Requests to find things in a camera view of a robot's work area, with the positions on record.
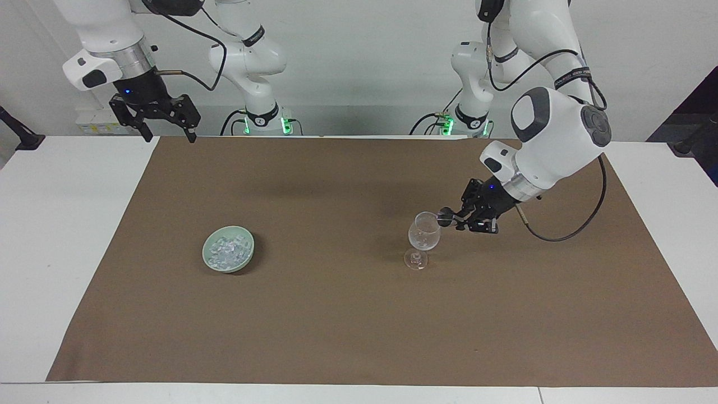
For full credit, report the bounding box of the black cable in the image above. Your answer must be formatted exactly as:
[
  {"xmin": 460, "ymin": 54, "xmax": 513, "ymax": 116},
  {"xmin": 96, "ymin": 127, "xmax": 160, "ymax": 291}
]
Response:
[
  {"xmin": 219, "ymin": 109, "xmax": 248, "ymax": 136},
  {"xmin": 486, "ymin": 21, "xmax": 610, "ymax": 243},
  {"xmin": 147, "ymin": 8, "xmax": 228, "ymax": 92},
  {"xmin": 409, "ymin": 89, "xmax": 464, "ymax": 136}
]

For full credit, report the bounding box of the clear wine glass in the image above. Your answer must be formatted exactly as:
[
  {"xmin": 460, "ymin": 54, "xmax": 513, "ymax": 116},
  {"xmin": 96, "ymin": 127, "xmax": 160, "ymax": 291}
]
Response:
[{"xmin": 404, "ymin": 211, "xmax": 443, "ymax": 272}]

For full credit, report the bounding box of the pale green bowl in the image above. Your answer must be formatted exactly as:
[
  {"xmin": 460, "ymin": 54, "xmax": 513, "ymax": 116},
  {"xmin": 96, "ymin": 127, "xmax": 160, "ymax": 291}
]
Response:
[{"xmin": 202, "ymin": 225, "xmax": 256, "ymax": 274}]

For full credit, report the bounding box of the clear ice cubes pile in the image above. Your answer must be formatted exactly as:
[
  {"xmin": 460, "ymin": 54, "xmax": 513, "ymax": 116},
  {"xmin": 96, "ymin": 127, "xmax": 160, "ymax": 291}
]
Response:
[{"xmin": 207, "ymin": 235, "xmax": 251, "ymax": 269}]

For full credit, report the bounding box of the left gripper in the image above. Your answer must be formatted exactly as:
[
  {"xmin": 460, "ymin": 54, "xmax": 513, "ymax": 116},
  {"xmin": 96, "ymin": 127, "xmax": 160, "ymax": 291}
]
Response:
[{"xmin": 436, "ymin": 178, "xmax": 520, "ymax": 235}]

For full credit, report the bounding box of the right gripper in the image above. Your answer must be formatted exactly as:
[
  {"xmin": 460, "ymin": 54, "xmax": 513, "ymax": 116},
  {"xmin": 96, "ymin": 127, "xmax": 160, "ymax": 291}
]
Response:
[{"xmin": 109, "ymin": 67, "xmax": 202, "ymax": 144}]

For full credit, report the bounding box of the black stand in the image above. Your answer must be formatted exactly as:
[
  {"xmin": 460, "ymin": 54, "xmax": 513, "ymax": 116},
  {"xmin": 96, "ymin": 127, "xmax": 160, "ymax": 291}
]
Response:
[
  {"xmin": 0, "ymin": 105, "xmax": 46, "ymax": 152},
  {"xmin": 673, "ymin": 111, "xmax": 718, "ymax": 157}
]

